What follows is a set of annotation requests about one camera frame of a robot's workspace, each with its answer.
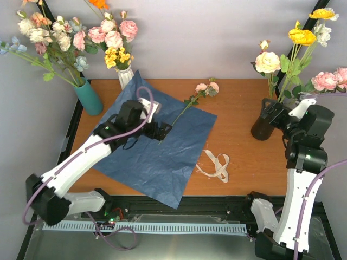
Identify black cylinder table edge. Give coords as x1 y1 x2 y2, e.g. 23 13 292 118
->
251 115 275 141

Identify blue paper bouquet wrapper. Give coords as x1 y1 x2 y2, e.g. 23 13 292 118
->
93 71 217 209

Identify pink rose stem large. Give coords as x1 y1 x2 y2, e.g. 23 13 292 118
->
290 67 346 103

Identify pink yellow flower bouquet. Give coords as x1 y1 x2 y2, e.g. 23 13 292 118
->
155 81 217 148

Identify cream printed ribbon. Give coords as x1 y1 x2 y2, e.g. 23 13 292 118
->
196 149 230 184

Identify yellow flower stem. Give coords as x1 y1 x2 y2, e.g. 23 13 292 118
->
276 8 337 106

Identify peach rose stem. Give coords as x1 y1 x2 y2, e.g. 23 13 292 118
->
251 40 281 98

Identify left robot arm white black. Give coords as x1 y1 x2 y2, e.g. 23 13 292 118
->
25 117 172 226

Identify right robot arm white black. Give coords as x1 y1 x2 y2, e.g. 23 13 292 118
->
247 98 335 259

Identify white ribbed vase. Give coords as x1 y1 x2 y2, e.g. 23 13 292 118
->
118 65 134 90

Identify teal cylindrical vase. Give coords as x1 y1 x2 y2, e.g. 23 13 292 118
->
74 77 104 115

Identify pink yellow flowers white vase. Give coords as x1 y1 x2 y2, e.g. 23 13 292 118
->
83 0 139 72

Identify mixed flowers in teal vase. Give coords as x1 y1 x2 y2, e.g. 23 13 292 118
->
1 1 89 88

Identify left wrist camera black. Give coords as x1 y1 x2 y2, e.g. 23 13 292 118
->
115 100 144 126

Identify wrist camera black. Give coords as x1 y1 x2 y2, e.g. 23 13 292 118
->
299 105 335 141
115 100 144 126

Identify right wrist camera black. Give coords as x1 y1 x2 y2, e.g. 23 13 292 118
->
299 105 335 141

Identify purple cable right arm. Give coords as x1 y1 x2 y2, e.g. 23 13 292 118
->
245 92 347 260

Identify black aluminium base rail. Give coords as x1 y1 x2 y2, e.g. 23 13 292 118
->
35 195 325 220

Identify light blue slotted cable duct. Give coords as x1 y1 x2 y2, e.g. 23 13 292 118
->
42 220 247 236

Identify black frame post right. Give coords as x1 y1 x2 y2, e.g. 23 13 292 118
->
273 0 331 85

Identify black frame post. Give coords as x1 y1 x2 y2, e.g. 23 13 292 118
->
36 0 56 23
273 0 331 85

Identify black frame post left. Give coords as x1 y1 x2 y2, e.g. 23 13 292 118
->
36 0 56 23

